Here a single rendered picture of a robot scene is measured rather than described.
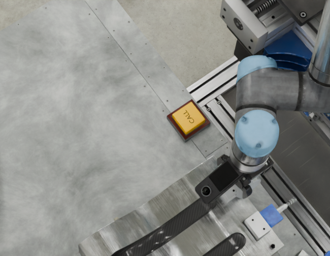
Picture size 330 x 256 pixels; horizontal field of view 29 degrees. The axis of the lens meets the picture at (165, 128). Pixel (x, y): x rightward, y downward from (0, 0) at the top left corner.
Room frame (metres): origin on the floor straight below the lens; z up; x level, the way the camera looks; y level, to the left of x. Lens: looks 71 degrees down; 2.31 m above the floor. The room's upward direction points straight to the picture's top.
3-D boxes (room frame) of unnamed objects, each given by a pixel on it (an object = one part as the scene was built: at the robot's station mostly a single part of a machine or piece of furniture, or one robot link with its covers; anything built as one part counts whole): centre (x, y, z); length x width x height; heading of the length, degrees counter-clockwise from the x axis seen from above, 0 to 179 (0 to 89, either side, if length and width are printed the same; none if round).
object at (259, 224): (0.30, -0.25, 0.89); 0.13 x 0.05 x 0.05; 126
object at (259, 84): (0.47, -0.19, 1.21); 0.11 x 0.11 x 0.08; 86
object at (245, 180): (0.37, -0.17, 1.05); 0.09 x 0.08 x 0.12; 126
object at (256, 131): (0.37, -0.16, 1.21); 0.09 x 0.08 x 0.11; 176
